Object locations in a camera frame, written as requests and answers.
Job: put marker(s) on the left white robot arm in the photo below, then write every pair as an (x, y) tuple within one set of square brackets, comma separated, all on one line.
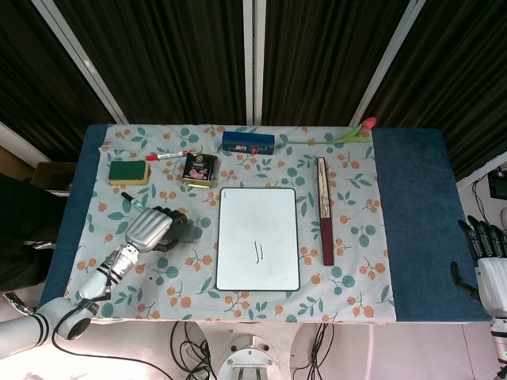
[(93, 283)]

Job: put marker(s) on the blue felt table cover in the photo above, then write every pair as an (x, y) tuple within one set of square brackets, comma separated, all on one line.
[(424, 221)]

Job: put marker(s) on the floral printed tablecloth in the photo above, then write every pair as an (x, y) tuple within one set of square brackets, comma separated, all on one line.
[(348, 221)]

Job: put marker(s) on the chrome chair leg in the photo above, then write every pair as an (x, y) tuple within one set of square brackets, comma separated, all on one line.
[(17, 304)]

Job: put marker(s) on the green yellow scrub sponge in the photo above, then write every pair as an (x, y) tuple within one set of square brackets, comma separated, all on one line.
[(128, 171)]

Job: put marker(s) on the white whiteboard with black frame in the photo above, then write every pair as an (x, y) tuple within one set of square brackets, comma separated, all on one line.
[(257, 237)]

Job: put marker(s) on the black gold tin can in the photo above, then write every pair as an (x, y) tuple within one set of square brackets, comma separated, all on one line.
[(200, 170)]

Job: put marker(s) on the blue printed pencil box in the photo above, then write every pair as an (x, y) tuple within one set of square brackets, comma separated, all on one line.
[(248, 142)]

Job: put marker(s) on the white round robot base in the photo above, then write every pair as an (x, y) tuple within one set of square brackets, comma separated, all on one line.
[(249, 360)]

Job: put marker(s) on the pink tulip with green stem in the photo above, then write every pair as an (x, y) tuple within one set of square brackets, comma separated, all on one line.
[(348, 136)]

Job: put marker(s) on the black pleated curtain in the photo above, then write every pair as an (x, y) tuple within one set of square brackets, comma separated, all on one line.
[(35, 87), (166, 59), (455, 79), (317, 59)]

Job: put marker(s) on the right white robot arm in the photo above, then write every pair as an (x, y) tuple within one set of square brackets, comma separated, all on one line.
[(500, 340)]

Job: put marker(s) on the red white marker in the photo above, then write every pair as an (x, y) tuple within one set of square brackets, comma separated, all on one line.
[(166, 155)]

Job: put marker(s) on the white metal frame post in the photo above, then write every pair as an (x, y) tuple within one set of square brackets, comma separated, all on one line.
[(253, 59), (386, 63), (79, 59)]

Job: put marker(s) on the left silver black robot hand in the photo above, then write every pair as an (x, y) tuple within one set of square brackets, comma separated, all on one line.
[(148, 229)]

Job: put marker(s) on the folded dark red hand fan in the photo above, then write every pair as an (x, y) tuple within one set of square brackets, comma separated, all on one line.
[(325, 206)]

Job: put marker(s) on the brown cardboard box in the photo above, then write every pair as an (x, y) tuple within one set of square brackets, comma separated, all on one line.
[(53, 174)]

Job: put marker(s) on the black teal marker pen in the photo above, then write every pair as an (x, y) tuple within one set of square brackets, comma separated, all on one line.
[(132, 201)]

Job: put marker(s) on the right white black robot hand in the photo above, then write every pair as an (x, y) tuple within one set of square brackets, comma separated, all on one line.
[(493, 277)]

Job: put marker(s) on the black fabric mass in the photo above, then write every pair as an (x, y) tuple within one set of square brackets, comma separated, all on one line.
[(27, 233)]

